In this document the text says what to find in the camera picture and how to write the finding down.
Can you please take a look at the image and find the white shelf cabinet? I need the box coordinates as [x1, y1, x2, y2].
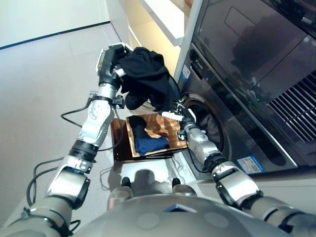
[123, 0, 198, 83]

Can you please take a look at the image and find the dark brown glossy stand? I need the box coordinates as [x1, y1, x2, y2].
[110, 117, 175, 163]

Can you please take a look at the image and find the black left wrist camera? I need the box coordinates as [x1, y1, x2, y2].
[113, 94, 126, 110]

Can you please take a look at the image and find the grey robot torso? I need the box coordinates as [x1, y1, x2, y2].
[71, 194, 307, 237]

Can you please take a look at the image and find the silver raised machine platform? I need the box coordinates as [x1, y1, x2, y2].
[170, 150, 316, 198]

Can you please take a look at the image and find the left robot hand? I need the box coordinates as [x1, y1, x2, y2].
[95, 42, 132, 86]

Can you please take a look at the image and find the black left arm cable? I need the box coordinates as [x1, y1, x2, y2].
[26, 97, 125, 207]

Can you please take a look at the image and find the black sweater with orange cuffs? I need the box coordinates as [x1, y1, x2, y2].
[118, 46, 181, 117]

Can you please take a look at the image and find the small black garment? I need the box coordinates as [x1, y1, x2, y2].
[128, 115, 150, 140]

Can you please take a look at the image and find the left silver robot leg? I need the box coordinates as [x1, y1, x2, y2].
[106, 176, 135, 212]

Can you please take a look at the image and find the blue garment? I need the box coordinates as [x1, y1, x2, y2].
[134, 136, 170, 157]

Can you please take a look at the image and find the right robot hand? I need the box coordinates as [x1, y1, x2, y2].
[161, 98, 197, 129]

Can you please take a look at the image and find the white label with blue header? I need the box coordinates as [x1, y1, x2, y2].
[236, 154, 268, 174]

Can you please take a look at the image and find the brown wicker laundry basket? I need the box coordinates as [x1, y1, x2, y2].
[125, 114, 190, 158]

